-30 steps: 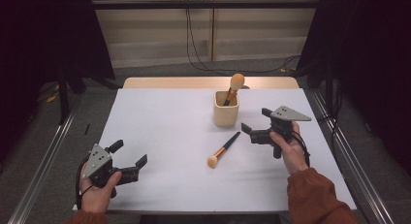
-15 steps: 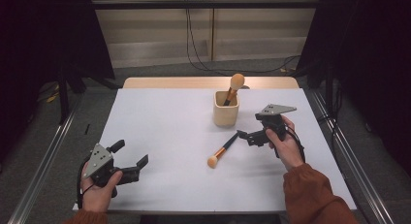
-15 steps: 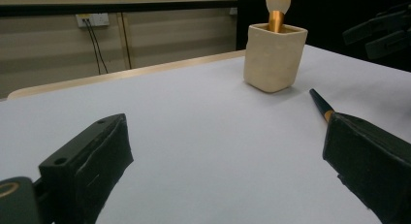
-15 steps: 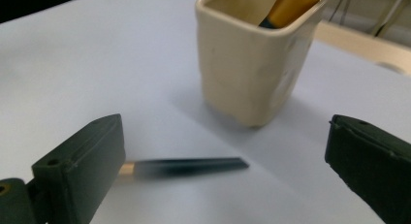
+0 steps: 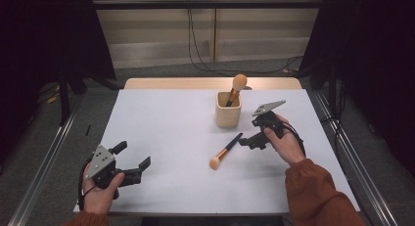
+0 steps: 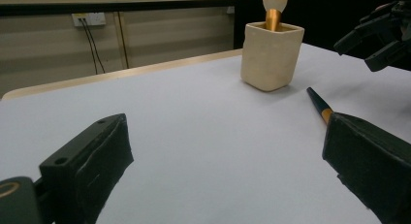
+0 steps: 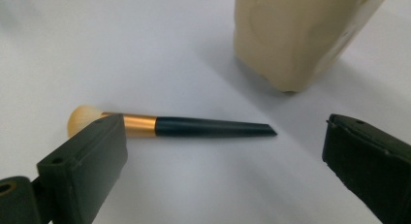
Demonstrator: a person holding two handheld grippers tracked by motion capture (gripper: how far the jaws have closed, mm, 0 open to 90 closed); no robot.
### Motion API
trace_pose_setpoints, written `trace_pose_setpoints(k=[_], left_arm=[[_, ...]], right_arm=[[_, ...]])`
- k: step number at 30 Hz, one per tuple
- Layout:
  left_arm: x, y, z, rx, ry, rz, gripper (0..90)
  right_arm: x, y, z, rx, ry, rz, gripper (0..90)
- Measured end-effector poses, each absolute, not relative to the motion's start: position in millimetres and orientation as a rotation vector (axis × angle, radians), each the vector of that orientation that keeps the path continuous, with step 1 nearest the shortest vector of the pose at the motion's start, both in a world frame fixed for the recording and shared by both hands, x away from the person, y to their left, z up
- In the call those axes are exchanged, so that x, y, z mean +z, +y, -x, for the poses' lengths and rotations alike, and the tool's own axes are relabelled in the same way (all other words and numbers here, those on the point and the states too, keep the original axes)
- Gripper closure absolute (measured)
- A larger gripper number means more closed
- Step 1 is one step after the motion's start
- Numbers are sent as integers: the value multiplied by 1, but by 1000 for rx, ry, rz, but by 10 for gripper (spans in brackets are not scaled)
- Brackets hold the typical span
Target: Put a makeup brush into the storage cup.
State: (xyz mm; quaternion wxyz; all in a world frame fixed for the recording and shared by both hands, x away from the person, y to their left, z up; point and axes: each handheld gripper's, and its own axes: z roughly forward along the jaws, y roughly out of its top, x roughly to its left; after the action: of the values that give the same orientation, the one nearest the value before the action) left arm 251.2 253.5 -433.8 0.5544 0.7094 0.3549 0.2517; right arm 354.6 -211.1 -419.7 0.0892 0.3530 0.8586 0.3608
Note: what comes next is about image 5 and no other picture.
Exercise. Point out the small makeup brush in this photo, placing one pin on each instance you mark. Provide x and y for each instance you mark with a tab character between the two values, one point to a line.
226	151

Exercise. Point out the black horizontal bar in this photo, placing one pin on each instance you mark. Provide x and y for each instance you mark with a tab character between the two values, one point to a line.
208	4

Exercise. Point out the white table mat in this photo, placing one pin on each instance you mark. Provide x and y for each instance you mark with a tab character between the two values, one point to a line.
182	187

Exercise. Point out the black stand leg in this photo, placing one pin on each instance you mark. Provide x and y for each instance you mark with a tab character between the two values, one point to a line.
332	89
64	99

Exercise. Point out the person's left hand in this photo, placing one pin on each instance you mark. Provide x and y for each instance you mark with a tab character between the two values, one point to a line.
99	198

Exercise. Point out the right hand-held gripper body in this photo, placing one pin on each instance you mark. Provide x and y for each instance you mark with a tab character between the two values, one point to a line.
269	120

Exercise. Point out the large round makeup brush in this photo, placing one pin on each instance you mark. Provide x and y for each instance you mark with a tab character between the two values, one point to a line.
239	82

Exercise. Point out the small black floor object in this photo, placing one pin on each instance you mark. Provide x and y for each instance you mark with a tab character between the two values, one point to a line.
87	130

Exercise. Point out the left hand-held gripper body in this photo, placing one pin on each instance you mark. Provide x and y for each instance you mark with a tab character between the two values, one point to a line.
104	169

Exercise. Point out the yellow floor tape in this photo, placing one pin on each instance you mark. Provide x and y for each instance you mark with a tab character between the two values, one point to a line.
52	98

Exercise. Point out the dark curtain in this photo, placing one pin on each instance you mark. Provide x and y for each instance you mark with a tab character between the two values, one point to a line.
378	56
39	40

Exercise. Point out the beige square cup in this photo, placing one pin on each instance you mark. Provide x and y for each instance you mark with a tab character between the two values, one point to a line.
227	118

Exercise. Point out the person's right hand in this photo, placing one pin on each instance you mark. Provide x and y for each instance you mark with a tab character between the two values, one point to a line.
288	147

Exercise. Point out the metal floor rail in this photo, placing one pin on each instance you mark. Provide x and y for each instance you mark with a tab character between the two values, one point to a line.
42	167
359	160

